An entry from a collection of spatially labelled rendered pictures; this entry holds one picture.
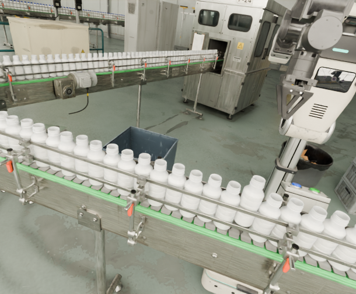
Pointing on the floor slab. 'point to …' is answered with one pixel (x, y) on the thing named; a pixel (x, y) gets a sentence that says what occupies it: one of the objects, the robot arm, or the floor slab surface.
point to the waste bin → (304, 168)
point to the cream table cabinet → (48, 37)
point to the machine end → (234, 51)
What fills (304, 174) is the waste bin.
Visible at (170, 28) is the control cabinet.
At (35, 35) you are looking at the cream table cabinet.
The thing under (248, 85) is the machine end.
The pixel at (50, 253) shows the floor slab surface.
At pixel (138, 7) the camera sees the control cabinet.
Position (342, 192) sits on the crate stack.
